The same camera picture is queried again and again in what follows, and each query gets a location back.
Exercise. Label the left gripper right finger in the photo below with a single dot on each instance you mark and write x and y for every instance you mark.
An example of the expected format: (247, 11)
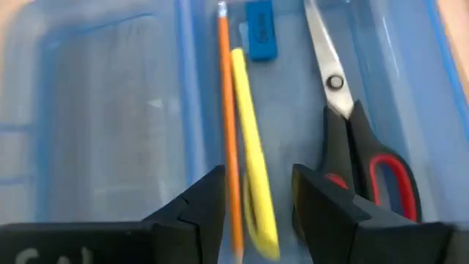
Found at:
(329, 227)

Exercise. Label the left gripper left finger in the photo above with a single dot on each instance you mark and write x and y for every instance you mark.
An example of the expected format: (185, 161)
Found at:
(198, 227)

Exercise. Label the yellow highlighter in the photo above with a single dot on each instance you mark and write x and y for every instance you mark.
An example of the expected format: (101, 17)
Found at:
(253, 146)

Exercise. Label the orange pencil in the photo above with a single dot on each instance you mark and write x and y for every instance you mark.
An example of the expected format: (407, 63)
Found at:
(229, 110)

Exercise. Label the blue translucent plastic pencil box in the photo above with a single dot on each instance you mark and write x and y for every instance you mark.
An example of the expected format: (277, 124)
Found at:
(110, 110)

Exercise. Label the blue eraser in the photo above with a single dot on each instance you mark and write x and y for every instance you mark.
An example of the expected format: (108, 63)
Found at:
(261, 33)

